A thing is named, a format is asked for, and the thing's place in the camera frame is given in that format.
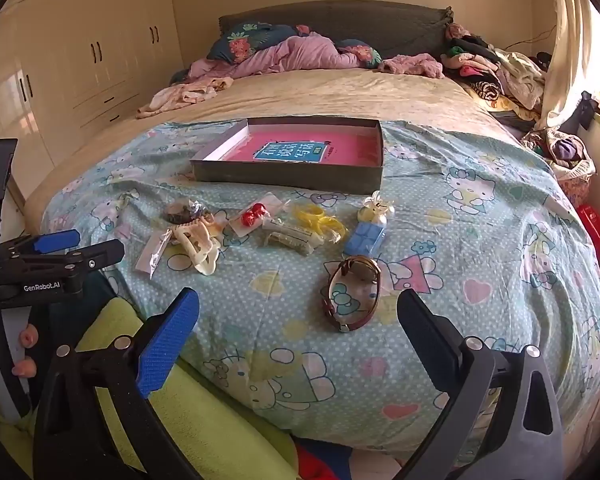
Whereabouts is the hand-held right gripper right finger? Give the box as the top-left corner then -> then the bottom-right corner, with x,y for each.
390,288 -> 566,480

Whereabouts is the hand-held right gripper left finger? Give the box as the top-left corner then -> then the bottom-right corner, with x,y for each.
32,287 -> 216,480

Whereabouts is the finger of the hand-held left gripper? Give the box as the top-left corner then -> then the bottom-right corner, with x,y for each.
10,239 -> 126,286
0,229 -> 81,266

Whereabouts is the dark hair accessory clear bag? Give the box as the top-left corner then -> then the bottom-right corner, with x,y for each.
162,199 -> 211,226

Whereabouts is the cream hair claw clip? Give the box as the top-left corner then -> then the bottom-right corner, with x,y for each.
172,215 -> 223,277

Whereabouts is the yellow hair ties bag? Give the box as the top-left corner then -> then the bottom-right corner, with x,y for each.
292,201 -> 348,246

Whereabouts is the shallow grey cardboard box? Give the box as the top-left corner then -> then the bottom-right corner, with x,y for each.
189,117 -> 385,195

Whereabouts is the person's left hand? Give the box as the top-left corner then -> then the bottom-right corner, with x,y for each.
0,322 -> 40,403

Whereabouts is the small clear plastic packet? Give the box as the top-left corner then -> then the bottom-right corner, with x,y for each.
135,230 -> 173,276

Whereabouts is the cartoon cat printed blanket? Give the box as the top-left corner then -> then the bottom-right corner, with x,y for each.
40,120 -> 600,466

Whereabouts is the green fleece cloth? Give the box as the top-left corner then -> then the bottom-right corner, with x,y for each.
0,297 -> 301,480

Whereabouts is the blue backing card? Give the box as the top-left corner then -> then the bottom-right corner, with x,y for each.
343,217 -> 387,259

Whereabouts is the red earrings packet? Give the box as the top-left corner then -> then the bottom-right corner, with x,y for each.
228,195 -> 286,238

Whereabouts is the olive hair clip packet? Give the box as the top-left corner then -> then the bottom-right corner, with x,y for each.
261,222 -> 323,256

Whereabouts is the cream wardrobe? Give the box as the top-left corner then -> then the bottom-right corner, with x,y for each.
0,0 -> 186,201

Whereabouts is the red and blue cloth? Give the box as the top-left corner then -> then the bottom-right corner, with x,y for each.
295,437 -> 363,480

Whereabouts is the peach crumpled garment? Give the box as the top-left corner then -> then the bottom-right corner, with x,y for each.
136,76 -> 241,120

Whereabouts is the red box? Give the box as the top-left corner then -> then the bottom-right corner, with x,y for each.
575,204 -> 600,258

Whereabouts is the pink book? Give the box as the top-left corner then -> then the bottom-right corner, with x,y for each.
200,127 -> 381,167

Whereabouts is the basket of clothes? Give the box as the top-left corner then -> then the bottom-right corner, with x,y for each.
522,127 -> 596,183

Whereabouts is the beige bed cover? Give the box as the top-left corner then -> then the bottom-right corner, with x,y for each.
25,67 -> 526,211

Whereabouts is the large floral pillow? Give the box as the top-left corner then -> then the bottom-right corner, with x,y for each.
207,21 -> 301,63

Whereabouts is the pink fuzzy garment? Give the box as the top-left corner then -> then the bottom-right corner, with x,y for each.
377,53 -> 446,79

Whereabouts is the pile of clothes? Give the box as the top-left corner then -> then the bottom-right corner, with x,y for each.
440,22 -> 548,121

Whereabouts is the small floral pillow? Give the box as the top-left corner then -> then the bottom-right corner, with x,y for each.
337,39 -> 383,68

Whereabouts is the pink quilt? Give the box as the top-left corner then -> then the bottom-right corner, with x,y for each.
187,31 -> 361,80

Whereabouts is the cream curtain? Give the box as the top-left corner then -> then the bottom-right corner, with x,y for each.
537,0 -> 600,131

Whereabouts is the brown strap wristwatch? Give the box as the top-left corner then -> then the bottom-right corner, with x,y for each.
322,255 -> 383,333

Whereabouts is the thin wall cable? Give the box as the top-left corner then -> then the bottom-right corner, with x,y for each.
505,27 -> 556,50

